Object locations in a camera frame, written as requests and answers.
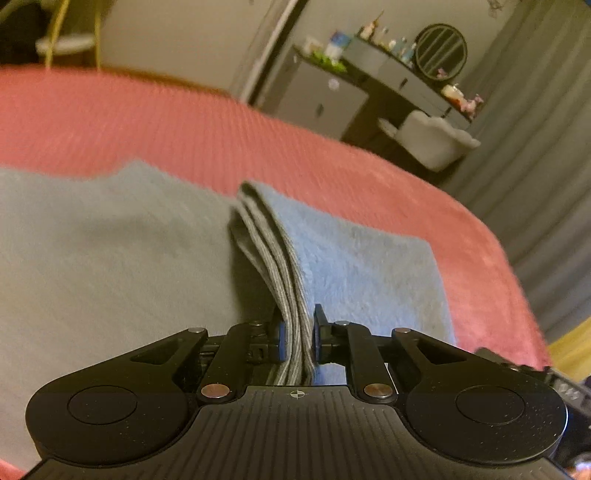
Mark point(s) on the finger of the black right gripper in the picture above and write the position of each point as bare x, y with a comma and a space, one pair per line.
576, 395

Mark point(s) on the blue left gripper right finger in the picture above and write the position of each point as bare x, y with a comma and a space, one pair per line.
322, 341

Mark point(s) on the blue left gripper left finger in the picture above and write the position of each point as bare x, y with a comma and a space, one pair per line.
278, 341

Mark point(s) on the grey sweatpants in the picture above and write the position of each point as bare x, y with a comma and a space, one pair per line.
97, 267

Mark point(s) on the white vanity stool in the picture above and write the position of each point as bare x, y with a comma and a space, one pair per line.
432, 141

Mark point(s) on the grey curtain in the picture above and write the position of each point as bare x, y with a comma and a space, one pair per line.
529, 180

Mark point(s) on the grey dresser vanity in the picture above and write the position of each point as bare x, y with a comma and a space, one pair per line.
347, 105

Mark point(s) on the round vanity mirror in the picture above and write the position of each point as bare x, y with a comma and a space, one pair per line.
441, 52

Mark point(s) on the white tower fan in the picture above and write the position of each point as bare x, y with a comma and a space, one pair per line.
262, 46

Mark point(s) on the pink ribbed bedspread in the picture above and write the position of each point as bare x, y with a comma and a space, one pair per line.
80, 123

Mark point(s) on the yellow-legged white side table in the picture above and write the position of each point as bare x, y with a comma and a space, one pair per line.
56, 43

